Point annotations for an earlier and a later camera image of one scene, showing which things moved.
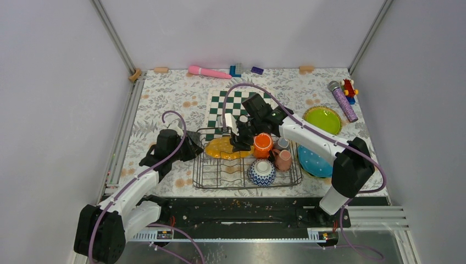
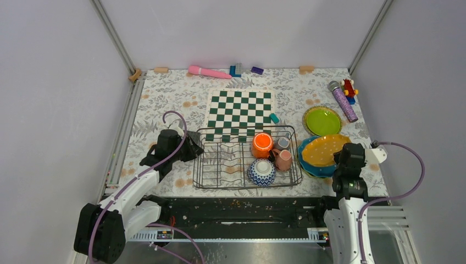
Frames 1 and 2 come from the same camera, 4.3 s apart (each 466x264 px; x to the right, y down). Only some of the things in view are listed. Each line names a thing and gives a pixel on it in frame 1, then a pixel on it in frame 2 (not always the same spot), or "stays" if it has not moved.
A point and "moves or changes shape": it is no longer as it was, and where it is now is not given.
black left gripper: [193, 149] stays
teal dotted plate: [314, 163] stays
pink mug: [282, 159] stays
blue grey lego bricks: [232, 71] stays
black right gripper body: [247, 131] -> [337, 155]
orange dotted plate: [221, 148] moves or changes shape
